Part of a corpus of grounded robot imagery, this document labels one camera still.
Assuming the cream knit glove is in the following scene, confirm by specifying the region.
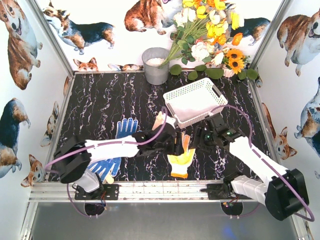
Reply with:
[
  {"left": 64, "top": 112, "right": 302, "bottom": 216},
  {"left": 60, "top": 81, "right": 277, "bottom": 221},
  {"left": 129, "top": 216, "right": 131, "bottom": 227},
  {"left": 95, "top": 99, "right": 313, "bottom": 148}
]
[{"left": 152, "top": 111, "right": 167, "bottom": 130}]

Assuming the yellow coated work glove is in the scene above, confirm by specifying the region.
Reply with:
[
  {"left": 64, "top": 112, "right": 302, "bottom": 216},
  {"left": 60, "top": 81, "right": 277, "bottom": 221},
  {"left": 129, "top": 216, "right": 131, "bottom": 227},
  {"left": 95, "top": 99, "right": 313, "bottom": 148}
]
[{"left": 167, "top": 133, "right": 196, "bottom": 174}]

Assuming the white glove orange cuff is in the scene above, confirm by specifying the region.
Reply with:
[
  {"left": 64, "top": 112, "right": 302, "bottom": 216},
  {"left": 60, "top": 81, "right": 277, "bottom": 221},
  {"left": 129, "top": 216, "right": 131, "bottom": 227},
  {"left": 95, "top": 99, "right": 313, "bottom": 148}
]
[{"left": 170, "top": 172, "right": 188, "bottom": 179}]

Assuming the blue dotted glove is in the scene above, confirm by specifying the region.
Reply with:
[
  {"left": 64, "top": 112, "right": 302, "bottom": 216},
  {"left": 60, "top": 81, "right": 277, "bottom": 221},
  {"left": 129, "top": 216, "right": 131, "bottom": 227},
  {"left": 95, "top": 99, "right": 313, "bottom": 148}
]
[
  {"left": 115, "top": 117, "right": 139, "bottom": 139},
  {"left": 87, "top": 157, "right": 122, "bottom": 178}
]

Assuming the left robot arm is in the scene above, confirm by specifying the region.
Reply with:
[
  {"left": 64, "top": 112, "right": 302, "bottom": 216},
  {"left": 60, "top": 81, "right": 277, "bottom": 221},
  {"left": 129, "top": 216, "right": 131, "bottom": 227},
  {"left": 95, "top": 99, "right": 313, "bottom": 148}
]
[{"left": 53, "top": 118, "right": 184, "bottom": 193}]

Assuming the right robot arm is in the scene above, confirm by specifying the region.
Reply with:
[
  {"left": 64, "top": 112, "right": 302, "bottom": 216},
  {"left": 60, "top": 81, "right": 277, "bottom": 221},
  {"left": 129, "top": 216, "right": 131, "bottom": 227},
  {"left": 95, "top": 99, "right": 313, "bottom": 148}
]
[{"left": 192, "top": 114, "right": 310, "bottom": 221}]

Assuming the white plastic storage basket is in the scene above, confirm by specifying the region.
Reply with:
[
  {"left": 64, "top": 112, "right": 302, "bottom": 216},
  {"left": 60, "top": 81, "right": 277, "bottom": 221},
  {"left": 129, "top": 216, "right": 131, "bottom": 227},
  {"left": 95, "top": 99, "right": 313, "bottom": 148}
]
[{"left": 163, "top": 77, "right": 228, "bottom": 129}]

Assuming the grey metal bucket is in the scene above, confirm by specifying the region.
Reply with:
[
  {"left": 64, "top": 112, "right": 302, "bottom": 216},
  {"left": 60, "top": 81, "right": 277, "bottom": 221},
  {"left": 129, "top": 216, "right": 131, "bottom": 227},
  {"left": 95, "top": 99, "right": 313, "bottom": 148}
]
[{"left": 141, "top": 47, "right": 169, "bottom": 86}]

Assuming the cream glove under blue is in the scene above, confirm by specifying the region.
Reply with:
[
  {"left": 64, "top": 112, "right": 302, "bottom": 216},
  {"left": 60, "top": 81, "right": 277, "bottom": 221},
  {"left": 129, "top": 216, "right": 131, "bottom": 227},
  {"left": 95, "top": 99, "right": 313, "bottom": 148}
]
[{"left": 103, "top": 174, "right": 115, "bottom": 185}]

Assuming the sunflower pot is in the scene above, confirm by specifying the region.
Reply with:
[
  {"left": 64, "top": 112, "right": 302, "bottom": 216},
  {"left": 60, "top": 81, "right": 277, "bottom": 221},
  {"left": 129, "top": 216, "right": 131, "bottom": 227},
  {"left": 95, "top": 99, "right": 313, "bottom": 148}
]
[{"left": 221, "top": 48, "right": 250, "bottom": 78}]

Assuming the artificial flower bouquet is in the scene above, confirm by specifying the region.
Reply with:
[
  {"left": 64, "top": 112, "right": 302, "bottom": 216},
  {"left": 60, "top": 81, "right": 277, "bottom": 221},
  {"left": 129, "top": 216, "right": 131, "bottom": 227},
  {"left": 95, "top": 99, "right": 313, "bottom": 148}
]
[{"left": 162, "top": 0, "right": 245, "bottom": 66}]

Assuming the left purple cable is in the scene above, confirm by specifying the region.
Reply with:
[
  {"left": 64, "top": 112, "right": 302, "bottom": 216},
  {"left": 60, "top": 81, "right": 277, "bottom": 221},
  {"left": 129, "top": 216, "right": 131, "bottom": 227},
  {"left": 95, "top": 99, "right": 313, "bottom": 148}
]
[{"left": 44, "top": 106, "right": 169, "bottom": 218}]

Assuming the purple cable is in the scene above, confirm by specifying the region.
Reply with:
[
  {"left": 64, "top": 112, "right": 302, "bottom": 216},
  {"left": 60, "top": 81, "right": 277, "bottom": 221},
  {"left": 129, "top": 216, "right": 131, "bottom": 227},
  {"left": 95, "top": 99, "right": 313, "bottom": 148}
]
[
  {"left": 207, "top": 104, "right": 315, "bottom": 222},
  {"left": 44, "top": 106, "right": 169, "bottom": 218}
]

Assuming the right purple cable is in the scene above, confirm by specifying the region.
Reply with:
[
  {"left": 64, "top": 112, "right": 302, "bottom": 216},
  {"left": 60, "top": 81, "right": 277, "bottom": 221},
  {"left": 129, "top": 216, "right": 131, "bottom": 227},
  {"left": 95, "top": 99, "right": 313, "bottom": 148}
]
[{"left": 207, "top": 104, "right": 315, "bottom": 222}]

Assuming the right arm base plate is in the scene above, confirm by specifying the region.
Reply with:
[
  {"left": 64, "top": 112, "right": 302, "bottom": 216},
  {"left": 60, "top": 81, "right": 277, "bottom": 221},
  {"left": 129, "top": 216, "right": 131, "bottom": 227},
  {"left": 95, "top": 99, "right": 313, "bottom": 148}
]
[{"left": 200, "top": 183, "right": 250, "bottom": 200}]

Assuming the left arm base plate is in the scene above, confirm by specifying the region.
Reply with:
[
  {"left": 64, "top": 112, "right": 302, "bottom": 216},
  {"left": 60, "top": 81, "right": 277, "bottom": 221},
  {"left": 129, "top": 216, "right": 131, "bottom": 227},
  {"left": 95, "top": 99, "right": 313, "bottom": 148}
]
[{"left": 73, "top": 184, "right": 120, "bottom": 201}]

